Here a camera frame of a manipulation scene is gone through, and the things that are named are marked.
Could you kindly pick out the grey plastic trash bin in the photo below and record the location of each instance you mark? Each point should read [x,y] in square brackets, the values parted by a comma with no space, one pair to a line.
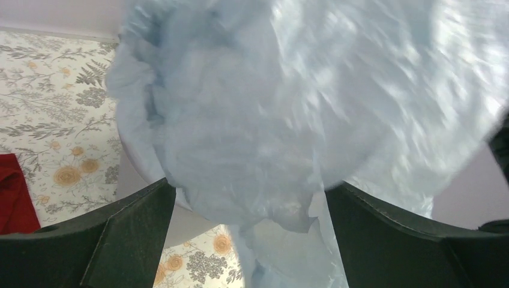
[191,226]

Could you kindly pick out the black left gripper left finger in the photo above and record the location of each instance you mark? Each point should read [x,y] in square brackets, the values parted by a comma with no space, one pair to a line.
[117,245]

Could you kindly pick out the floral patterned table mat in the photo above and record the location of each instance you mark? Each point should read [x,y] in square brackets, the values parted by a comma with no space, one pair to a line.
[58,121]

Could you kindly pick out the light blue plastic trash bag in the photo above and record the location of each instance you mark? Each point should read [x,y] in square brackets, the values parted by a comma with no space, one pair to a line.
[254,108]

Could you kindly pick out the red cloth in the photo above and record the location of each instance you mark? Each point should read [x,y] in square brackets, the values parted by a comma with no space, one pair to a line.
[17,211]

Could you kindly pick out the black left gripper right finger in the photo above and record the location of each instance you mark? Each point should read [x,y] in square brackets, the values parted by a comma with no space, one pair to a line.
[382,245]

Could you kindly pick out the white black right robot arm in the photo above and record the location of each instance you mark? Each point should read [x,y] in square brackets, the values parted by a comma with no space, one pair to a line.
[498,145]

